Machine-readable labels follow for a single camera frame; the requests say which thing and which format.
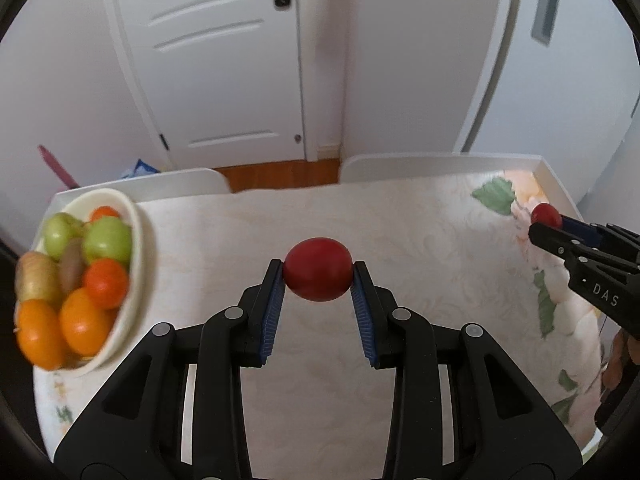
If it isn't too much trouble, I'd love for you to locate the white door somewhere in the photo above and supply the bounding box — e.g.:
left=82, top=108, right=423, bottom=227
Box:
left=96, top=0, right=346, bottom=172

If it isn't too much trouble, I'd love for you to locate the orange front large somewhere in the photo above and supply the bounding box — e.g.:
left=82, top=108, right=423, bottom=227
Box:
left=15, top=299, right=68, bottom=372

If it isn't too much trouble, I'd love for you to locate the pink dustpan handle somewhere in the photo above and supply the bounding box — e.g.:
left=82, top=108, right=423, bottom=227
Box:
left=38, top=144, right=79, bottom=190

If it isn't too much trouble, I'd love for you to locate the right hand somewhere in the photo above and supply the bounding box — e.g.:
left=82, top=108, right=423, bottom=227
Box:
left=602, top=330, right=640, bottom=392

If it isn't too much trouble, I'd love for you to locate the green apple right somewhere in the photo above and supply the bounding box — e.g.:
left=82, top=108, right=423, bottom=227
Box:
left=82, top=217, right=132, bottom=266

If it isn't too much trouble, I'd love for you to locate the green apple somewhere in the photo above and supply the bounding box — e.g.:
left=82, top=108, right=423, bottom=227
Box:
left=82, top=217, right=132, bottom=266
left=43, top=212, right=84, bottom=261

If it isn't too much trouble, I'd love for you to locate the small red tomato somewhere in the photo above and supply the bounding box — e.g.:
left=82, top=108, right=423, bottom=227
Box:
left=530, top=203, right=563, bottom=229

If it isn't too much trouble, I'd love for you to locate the brown kiwi with sticker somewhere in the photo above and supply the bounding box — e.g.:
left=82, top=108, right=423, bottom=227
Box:
left=58, top=237, right=86, bottom=297

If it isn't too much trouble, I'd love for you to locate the large red tomato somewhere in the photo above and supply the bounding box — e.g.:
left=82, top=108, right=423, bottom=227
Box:
left=283, top=237, right=354, bottom=302

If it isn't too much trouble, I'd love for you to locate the yellowish bruised apple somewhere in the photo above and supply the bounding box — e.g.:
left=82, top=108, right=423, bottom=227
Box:
left=15, top=252, right=62, bottom=306

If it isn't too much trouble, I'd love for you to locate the floral tablecloth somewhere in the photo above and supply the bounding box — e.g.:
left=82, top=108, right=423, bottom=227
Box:
left=34, top=169, right=604, bottom=466

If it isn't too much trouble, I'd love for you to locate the white fruit bowl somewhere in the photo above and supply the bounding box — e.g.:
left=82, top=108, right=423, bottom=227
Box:
left=14, top=188, right=144, bottom=375

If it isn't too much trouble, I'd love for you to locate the green apple left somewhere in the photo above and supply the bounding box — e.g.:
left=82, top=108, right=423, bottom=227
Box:
left=43, top=212, right=84, bottom=261

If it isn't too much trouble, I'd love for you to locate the blue water bottle bag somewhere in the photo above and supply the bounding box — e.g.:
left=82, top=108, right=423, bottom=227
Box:
left=120, top=159, right=160, bottom=179

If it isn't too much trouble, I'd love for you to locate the white wardrobe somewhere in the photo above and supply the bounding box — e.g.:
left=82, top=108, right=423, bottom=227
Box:
left=461, top=0, right=639, bottom=202

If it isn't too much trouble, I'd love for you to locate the small orange behind bowl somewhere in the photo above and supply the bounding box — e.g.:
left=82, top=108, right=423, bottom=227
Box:
left=89, top=206, right=120, bottom=222

